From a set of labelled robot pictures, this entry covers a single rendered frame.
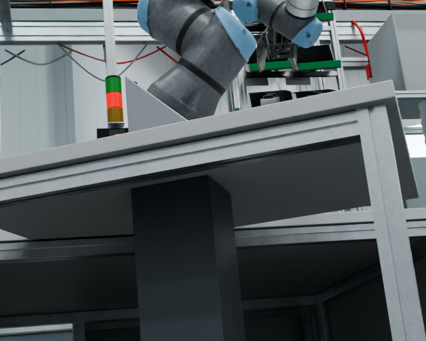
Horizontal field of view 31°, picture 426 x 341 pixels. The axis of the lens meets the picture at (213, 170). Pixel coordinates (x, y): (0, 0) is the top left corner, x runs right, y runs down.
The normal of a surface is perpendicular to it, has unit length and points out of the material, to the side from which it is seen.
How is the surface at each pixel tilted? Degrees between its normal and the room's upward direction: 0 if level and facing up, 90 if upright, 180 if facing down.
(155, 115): 90
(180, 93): 91
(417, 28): 90
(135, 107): 90
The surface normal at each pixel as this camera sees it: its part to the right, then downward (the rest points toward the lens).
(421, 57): 0.18, -0.30
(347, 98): -0.29, -0.25
